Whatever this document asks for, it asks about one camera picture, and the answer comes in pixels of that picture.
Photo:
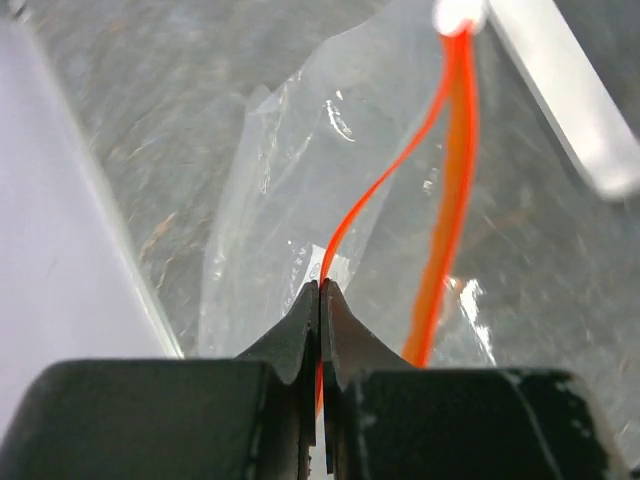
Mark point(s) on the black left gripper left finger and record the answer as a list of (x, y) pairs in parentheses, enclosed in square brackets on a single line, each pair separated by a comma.
[(252, 416)]

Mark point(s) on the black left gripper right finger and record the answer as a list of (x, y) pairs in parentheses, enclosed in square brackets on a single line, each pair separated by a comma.
[(386, 419)]

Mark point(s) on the clear zip bag orange zipper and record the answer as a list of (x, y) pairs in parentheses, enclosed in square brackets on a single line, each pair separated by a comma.
[(340, 172)]

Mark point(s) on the silver white clothes rack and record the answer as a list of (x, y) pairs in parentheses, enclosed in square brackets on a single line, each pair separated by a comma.
[(571, 95)]

